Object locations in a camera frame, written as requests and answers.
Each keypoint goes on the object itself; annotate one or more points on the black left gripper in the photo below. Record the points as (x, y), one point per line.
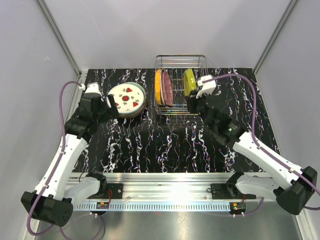
(113, 108)

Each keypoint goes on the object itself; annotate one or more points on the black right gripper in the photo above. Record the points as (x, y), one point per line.
(192, 99)

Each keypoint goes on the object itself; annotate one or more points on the white watermelon pattern plate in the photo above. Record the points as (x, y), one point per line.
(127, 98)

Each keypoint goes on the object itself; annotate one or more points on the lime green polka dot plate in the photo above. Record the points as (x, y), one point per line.
(189, 81)

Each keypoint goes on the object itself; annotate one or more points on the pink polka dot plate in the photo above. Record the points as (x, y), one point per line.
(167, 90)

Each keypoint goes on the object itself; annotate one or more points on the yellow polka dot plate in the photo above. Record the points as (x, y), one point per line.
(157, 87)

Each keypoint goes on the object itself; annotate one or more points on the white plate green lettered rim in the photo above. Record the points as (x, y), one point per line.
(162, 97)

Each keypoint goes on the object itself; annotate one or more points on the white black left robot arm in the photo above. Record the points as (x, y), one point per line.
(50, 201)

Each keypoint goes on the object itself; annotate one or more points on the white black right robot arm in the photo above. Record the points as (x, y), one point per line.
(290, 185)

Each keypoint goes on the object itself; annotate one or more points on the stack of round plates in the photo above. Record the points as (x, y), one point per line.
(135, 112)

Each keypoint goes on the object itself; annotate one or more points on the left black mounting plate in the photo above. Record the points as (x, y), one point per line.
(113, 190)

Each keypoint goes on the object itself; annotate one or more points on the black mounting plate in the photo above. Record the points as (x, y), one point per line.
(224, 191)
(113, 190)

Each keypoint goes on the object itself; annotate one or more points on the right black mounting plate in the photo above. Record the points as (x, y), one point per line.
(224, 191)

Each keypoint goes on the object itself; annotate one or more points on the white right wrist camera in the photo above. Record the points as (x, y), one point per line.
(205, 85)

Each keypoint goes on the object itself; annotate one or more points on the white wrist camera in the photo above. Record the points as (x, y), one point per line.
(205, 85)
(93, 88)

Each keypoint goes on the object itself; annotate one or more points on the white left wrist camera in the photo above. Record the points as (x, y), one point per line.
(93, 88)

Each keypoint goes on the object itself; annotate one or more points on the metal wire dish rack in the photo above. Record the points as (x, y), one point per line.
(176, 65)

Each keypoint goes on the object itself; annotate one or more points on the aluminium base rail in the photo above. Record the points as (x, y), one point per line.
(187, 187)

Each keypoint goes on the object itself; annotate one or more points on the white slotted cable duct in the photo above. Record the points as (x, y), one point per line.
(144, 206)

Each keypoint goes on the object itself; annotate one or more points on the left aluminium frame post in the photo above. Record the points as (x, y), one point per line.
(43, 7)

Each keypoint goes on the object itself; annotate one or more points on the aluminium frame post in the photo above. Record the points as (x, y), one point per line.
(275, 34)
(43, 7)

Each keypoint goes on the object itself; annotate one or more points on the right aluminium frame post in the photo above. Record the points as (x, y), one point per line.
(275, 34)

